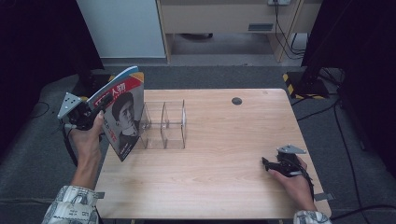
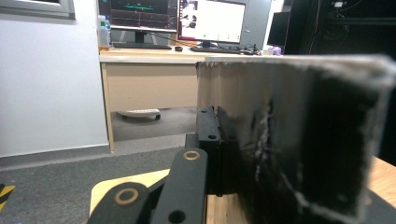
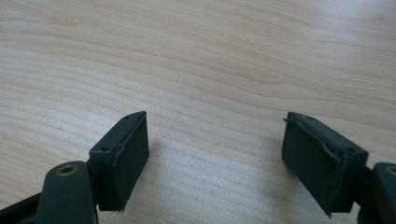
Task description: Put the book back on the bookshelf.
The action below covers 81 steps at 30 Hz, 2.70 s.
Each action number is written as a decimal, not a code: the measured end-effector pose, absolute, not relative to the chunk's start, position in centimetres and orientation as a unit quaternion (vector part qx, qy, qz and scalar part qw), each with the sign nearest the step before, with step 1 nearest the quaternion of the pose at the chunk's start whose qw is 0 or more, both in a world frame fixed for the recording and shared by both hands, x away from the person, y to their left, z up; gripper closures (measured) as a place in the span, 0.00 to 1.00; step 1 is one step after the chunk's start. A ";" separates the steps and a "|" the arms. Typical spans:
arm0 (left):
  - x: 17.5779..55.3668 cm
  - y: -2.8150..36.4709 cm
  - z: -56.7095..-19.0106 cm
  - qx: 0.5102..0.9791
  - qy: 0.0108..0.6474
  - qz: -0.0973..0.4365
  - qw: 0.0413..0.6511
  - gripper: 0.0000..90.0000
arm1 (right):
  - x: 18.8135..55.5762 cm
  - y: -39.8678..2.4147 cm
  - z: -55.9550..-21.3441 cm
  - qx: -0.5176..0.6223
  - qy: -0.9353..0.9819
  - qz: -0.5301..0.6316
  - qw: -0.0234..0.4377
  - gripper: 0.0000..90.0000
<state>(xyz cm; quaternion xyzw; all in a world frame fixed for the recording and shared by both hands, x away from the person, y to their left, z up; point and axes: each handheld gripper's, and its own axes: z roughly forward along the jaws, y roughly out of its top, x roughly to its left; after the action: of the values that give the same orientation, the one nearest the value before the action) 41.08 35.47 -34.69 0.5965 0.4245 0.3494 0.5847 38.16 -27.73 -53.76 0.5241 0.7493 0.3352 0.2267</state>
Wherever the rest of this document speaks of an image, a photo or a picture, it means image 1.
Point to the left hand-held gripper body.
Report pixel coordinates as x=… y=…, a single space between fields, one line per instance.
x=79 y=116

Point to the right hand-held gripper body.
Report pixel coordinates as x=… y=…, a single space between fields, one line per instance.
x=291 y=163

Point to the magazine with portrait cover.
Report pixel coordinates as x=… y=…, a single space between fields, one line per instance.
x=127 y=119

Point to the clear acrylic divider rack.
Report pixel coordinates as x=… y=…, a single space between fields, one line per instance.
x=174 y=138

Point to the person's right hand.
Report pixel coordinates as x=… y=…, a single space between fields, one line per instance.
x=297 y=188

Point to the person's left hand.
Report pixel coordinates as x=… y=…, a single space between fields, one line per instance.
x=88 y=141

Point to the grey tape strip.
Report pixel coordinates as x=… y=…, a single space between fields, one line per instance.
x=323 y=196
x=99 y=195

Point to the white cabinet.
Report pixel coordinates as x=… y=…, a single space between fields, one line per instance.
x=124 y=28

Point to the stand base with striped tape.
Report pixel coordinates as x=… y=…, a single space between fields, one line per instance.
x=306 y=85

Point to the black curtain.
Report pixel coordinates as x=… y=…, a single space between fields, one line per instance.
x=358 y=46
x=40 y=46

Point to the light wooden desk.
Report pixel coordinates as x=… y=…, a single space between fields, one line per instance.
x=218 y=15

